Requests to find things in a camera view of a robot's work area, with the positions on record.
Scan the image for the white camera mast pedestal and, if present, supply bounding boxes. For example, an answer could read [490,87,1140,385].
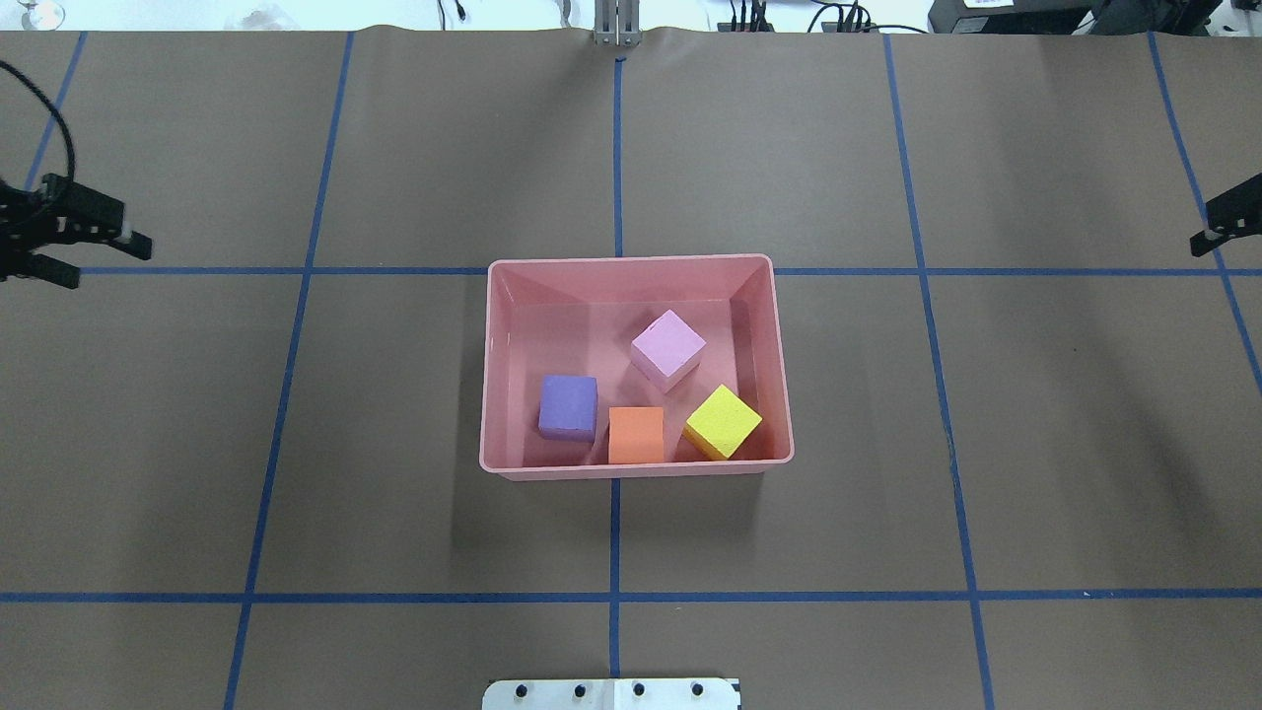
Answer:
[481,677,743,709]

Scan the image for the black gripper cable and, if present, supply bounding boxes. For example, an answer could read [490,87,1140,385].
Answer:
[0,61,77,213]

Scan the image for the yellow foam block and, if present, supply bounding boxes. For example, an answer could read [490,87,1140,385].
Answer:
[681,383,764,462]

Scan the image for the pink foam block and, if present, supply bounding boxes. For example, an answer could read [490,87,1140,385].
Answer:
[630,310,707,392]

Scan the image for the aluminium frame post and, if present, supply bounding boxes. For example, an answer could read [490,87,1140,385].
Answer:
[594,0,644,48]

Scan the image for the orange foam block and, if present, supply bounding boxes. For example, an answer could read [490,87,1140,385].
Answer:
[607,407,666,464]

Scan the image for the purple foam block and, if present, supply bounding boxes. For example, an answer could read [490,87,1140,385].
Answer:
[538,376,598,441]

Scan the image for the pink plastic bin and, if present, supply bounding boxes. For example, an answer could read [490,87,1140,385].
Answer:
[478,253,795,480]

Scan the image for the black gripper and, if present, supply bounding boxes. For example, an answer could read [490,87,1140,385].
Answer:
[1,174,153,289]

